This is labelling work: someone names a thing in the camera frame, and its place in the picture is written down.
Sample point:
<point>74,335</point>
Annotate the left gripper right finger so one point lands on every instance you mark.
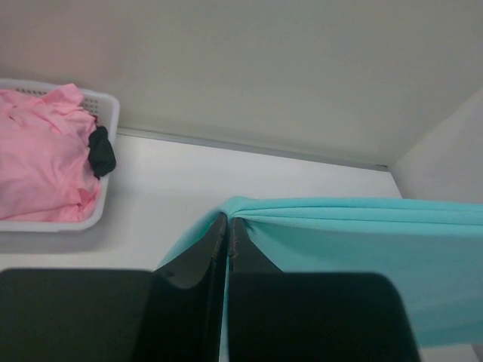
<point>273,315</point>

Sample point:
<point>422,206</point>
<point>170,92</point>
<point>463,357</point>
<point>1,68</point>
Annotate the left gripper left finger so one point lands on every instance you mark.
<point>171,314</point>

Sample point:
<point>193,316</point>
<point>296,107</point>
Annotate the teal t shirt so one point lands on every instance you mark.
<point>430,250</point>

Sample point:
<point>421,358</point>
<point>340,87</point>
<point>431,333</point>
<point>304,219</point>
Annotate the black t shirt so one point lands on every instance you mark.
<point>101,155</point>

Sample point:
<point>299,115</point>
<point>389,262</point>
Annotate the pink t shirt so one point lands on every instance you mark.
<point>45,172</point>

